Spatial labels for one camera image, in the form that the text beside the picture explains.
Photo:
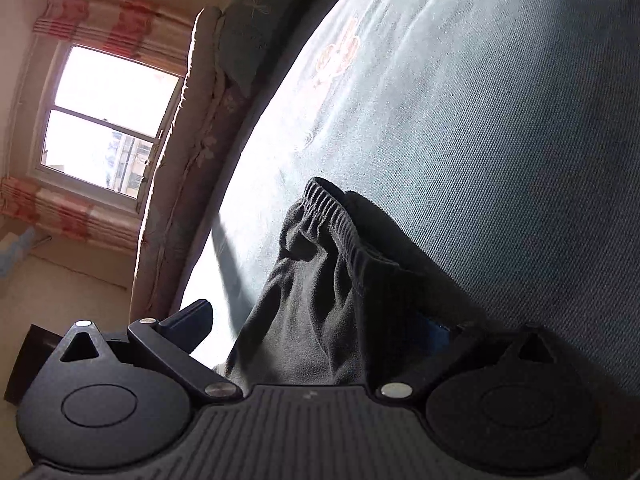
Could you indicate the light blue object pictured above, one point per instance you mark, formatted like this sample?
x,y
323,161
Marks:
x,y
17,252

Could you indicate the dark brown box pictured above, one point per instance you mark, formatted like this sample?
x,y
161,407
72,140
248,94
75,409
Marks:
x,y
30,360

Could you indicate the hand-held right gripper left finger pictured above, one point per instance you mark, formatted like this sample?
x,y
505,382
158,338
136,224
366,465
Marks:
x,y
190,322

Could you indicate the teal printed pillow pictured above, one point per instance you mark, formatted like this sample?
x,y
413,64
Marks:
x,y
255,25

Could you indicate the folded floral quilt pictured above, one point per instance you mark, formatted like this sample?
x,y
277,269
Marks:
x,y
185,160

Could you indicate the window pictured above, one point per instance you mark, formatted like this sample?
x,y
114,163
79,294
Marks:
x,y
100,110

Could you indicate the dark grey pants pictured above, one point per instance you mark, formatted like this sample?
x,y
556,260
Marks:
x,y
310,285

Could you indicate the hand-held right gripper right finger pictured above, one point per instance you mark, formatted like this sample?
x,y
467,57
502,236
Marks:
x,y
442,332

